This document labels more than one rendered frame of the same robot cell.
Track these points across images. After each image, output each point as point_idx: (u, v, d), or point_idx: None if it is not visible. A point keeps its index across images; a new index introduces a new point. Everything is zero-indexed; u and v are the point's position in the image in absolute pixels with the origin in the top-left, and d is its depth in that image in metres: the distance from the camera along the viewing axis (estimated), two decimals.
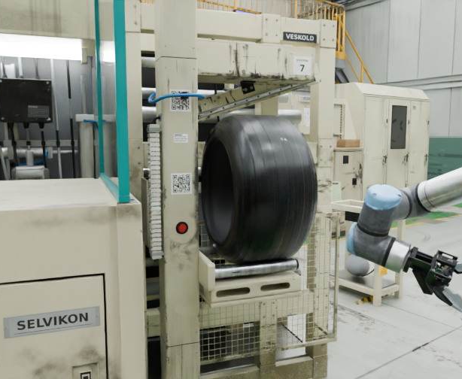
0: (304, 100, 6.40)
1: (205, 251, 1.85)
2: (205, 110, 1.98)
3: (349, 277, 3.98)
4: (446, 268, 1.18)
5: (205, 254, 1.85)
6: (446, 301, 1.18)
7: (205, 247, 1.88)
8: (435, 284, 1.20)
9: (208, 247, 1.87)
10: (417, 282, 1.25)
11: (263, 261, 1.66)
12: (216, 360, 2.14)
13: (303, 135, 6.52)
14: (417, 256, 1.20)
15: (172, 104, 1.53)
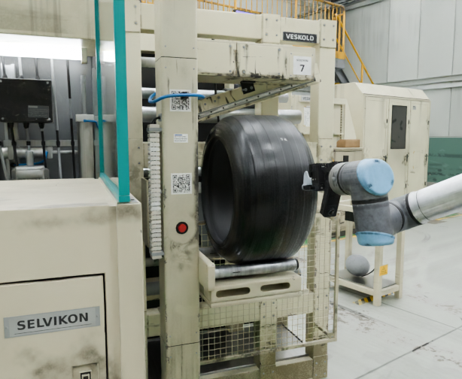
0: (304, 100, 6.40)
1: (205, 251, 1.85)
2: (205, 110, 1.98)
3: (349, 277, 3.98)
4: None
5: (205, 254, 1.85)
6: None
7: (205, 247, 1.88)
8: None
9: (208, 247, 1.87)
10: (340, 198, 1.28)
11: (263, 261, 1.66)
12: (216, 360, 2.14)
13: (303, 135, 6.52)
14: (336, 164, 1.25)
15: (172, 104, 1.53)
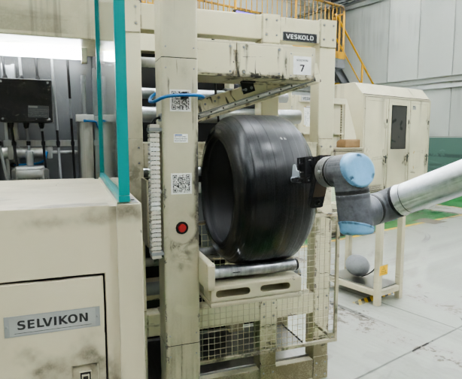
0: (304, 100, 6.40)
1: (205, 252, 1.85)
2: (205, 110, 1.98)
3: (349, 277, 3.98)
4: None
5: (205, 255, 1.85)
6: None
7: (205, 247, 1.88)
8: None
9: (209, 247, 1.87)
10: (326, 189, 1.35)
11: (263, 261, 1.66)
12: (216, 360, 2.14)
13: (303, 135, 6.52)
14: None
15: (172, 104, 1.53)
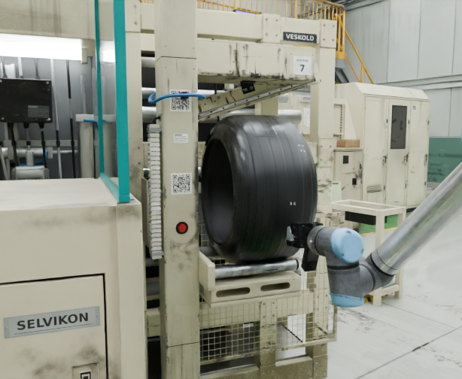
0: (304, 100, 6.40)
1: None
2: (205, 110, 1.98)
3: None
4: None
5: None
6: None
7: (208, 253, 1.85)
8: None
9: (210, 256, 1.86)
10: (319, 254, 1.41)
11: (266, 268, 1.64)
12: (216, 360, 2.14)
13: (303, 135, 6.52)
14: (315, 225, 1.37)
15: (172, 104, 1.53)
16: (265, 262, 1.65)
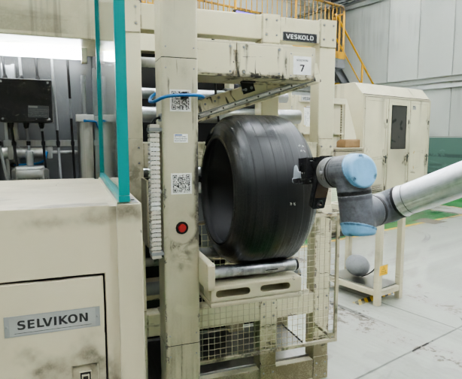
0: (304, 100, 6.40)
1: None
2: (205, 110, 1.98)
3: (349, 277, 3.98)
4: None
5: None
6: None
7: (208, 253, 1.85)
8: None
9: (210, 256, 1.86)
10: (328, 190, 1.34)
11: (266, 268, 1.64)
12: (216, 360, 2.14)
13: (303, 135, 6.52)
14: (323, 159, 1.31)
15: (172, 104, 1.53)
16: (265, 262, 1.65)
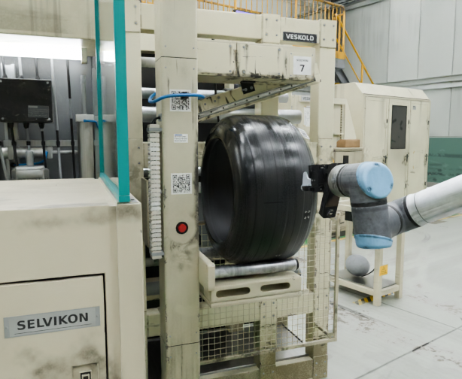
0: (304, 100, 6.40)
1: None
2: (205, 110, 1.98)
3: (349, 277, 3.98)
4: None
5: (202, 248, 1.88)
6: None
7: (206, 257, 1.88)
8: None
9: None
10: (339, 199, 1.28)
11: None
12: (216, 360, 2.14)
13: None
14: None
15: (172, 104, 1.53)
16: (264, 273, 1.66)
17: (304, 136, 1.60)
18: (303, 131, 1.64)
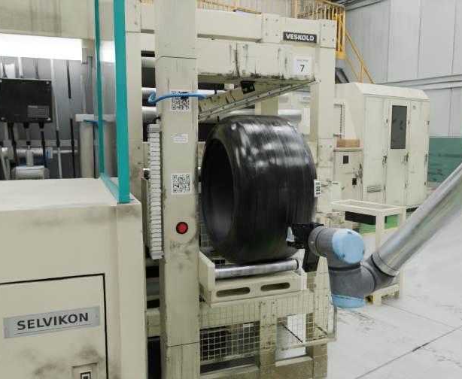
0: (304, 100, 6.40)
1: (205, 249, 1.85)
2: (205, 110, 1.98)
3: None
4: None
5: (205, 252, 1.85)
6: None
7: None
8: None
9: (208, 247, 1.88)
10: (320, 255, 1.40)
11: (264, 261, 1.65)
12: (216, 360, 2.14)
13: (303, 135, 6.52)
14: (316, 226, 1.37)
15: (172, 104, 1.53)
16: None
17: (316, 194, 1.54)
18: (319, 182, 1.55)
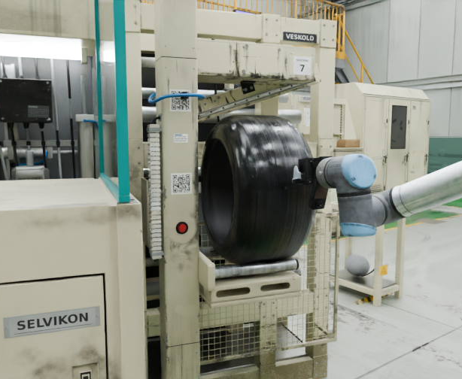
0: (304, 100, 6.40)
1: (205, 249, 1.85)
2: (205, 110, 1.98)
3: (349, 277, 3.98)
4: None
5: (205, 252, 1.85)
6: None
7: None
8: None
9: (208, 247, 1.88)
10: (327, 191, 1.34)
11: (264, 261, 1.65)
12: (216, 360, 2.14)
13: (303, 135, 6.52)
14: None
15: (172, 104, 1.53)
16: None
17: None
18: None
